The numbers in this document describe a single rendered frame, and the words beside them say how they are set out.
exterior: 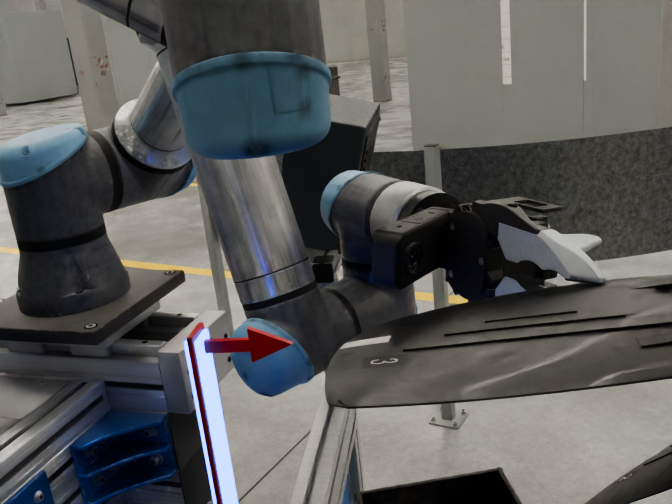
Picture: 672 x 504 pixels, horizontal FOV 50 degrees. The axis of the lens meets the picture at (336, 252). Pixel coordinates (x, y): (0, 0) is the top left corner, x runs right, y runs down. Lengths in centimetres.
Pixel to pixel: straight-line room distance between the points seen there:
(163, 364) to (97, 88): 626
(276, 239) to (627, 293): 32
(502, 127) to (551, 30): 93
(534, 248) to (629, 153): 188
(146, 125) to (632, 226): 179
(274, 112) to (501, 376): 18
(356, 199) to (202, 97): 39
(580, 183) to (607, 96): 425
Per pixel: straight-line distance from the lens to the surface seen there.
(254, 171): 66
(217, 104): 34
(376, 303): 73
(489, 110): 685
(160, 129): 98
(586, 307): 47
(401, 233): 54
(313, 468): 93
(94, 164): 101
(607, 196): 240
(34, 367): 109
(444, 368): 40
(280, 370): 65
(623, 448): 251
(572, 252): 52
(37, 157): 98
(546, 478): 235
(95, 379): 103
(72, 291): 102
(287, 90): 33
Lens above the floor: 137
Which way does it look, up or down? 18 degrees down
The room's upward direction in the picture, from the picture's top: 6 degrees counter-clockwise
